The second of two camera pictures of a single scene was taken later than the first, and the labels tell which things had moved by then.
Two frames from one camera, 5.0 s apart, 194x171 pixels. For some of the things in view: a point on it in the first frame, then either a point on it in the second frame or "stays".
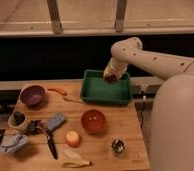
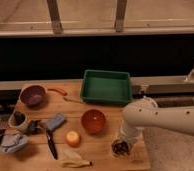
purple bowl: (33, 96) stays
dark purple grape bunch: (111, 79) -> (121, 147)
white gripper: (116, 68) -> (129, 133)
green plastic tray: (96, 90) stays
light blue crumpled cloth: (12, 142) stays
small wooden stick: (74, 101) stays
